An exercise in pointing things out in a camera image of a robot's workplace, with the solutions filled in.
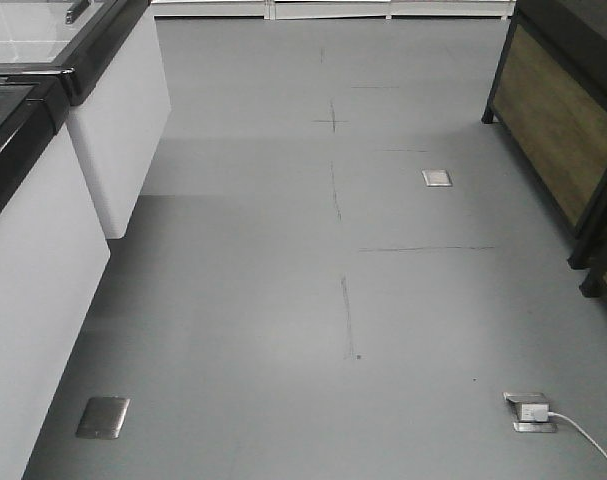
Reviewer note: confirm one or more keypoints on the white store shelving unit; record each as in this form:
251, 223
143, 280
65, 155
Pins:
318, 9

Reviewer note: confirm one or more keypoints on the white power adapter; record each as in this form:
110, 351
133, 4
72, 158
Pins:
533, 412

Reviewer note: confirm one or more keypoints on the open floor socket box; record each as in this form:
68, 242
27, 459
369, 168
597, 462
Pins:
512, 399

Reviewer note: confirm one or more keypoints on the white chest freezer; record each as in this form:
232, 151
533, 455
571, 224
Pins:
52, 255
107, 57

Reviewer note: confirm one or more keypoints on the left metal floor plate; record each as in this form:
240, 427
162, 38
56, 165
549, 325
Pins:
103, 418

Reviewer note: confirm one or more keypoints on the far white chest freezer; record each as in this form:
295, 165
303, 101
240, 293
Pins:
107, 57

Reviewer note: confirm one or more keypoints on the near white chest freezer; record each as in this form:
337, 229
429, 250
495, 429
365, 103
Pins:
52, 255

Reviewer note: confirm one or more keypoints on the metal floor plate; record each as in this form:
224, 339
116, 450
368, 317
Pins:
437, 178
103, 418

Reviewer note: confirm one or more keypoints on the far metal floor plate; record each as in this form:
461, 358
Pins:
437, 178

